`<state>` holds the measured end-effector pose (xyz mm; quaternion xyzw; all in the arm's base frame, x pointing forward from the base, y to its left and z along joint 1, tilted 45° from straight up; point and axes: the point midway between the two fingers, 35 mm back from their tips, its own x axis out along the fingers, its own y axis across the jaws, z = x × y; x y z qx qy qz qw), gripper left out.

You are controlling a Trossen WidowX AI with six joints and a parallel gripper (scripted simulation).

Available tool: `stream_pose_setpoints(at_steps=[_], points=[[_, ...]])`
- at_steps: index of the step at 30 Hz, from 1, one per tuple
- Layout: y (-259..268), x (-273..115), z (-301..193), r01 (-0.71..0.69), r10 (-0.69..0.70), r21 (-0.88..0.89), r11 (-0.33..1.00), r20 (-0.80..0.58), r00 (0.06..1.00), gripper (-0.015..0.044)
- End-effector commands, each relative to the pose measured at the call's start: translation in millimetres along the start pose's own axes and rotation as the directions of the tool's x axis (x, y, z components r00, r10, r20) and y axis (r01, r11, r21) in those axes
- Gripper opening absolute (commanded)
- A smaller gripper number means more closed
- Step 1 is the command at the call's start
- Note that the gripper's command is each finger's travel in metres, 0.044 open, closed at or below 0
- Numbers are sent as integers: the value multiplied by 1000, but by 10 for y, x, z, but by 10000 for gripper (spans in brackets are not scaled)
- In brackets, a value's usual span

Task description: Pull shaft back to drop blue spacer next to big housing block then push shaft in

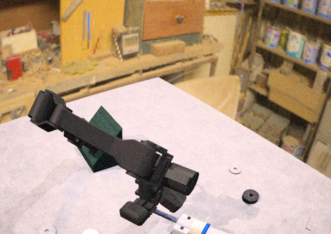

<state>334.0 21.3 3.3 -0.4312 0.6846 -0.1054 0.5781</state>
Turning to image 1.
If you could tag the blue-grey cylinder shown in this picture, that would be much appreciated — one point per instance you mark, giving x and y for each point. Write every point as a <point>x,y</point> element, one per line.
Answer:
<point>165,215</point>

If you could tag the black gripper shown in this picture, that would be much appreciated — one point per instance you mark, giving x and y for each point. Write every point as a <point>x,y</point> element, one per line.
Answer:
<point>140,209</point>

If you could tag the blue spacer ring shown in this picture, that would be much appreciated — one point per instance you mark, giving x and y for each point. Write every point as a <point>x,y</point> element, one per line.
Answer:
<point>205,228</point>

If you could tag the dark grey ring with centre hole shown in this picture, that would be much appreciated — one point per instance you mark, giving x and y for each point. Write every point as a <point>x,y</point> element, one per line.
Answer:
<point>250,196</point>

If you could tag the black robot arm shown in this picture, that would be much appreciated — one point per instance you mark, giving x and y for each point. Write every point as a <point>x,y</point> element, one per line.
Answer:
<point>49,112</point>

